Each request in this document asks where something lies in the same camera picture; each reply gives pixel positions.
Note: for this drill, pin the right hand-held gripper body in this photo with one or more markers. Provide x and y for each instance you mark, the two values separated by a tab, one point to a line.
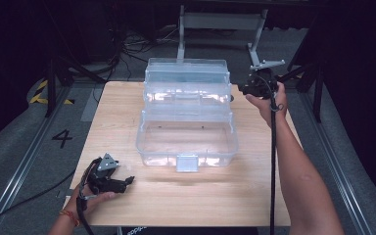
262	81

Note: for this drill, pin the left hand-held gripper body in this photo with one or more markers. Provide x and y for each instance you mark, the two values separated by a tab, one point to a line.
103	176

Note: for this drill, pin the clear plastic storage box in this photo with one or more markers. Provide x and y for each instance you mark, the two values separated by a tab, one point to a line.
186	130

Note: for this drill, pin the person's left hand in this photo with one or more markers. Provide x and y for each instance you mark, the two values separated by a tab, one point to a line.
93	199

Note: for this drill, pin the person's right hand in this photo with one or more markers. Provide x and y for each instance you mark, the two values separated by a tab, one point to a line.
269	107

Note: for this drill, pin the black tripod stand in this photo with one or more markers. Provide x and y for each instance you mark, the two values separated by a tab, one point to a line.
54	81
310	84

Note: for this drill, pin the grey metal stand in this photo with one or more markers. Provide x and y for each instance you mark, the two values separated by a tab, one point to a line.
220	21

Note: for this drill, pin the yellow and black floor tape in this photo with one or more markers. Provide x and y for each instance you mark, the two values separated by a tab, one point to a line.
40	98

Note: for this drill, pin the metal floor rail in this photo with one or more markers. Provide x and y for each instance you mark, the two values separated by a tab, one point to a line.
336	169
23	166

